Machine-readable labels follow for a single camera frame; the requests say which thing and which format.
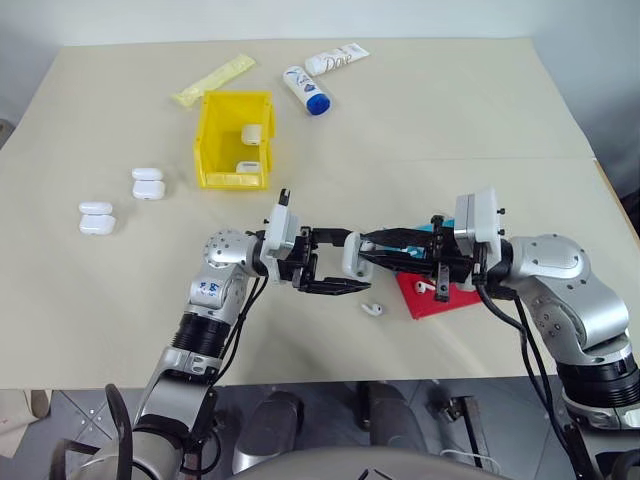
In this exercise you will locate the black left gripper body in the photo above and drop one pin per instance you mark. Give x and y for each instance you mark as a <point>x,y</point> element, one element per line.
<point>301,252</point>

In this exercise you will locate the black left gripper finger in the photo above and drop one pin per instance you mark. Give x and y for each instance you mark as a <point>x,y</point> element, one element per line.
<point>335,286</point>
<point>330,232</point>

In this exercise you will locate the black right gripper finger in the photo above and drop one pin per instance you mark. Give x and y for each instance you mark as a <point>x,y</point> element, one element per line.
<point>400,236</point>
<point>400,265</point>

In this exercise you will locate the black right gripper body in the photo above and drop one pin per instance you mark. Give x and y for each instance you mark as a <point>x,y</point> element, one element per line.
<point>450,262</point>

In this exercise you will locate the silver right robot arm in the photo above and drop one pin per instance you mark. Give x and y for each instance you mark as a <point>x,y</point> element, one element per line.
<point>550,260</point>

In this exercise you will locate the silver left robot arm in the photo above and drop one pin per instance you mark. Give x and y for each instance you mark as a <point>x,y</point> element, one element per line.
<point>220,250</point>

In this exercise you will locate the yellow plastic bin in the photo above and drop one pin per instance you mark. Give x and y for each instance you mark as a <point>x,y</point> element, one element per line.
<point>215,125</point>

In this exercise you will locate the teal plastic tray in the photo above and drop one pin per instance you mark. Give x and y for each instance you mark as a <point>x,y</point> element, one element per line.
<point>402,248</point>

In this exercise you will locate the red plastic tray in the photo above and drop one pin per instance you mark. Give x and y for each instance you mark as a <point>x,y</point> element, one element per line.
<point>430,305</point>

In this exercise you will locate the white bottle with blue cap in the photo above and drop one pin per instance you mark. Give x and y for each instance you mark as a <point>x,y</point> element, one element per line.
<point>302,85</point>

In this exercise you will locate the white Dove tube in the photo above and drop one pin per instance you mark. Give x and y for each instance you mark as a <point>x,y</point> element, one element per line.
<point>335,60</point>

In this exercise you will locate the pale yellow plastic packet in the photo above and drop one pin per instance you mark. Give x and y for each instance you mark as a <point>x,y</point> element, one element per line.
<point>215,80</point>

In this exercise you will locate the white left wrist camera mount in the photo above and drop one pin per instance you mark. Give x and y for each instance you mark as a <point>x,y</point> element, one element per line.
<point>280,230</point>

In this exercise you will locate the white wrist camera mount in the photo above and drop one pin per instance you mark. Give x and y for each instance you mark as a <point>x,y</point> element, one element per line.
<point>480,215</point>
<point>280,230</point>

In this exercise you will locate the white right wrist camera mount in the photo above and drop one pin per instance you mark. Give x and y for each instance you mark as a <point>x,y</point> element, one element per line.
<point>480,215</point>

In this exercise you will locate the black metal bracket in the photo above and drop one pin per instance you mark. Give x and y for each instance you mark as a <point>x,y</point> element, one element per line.
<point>472,425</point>

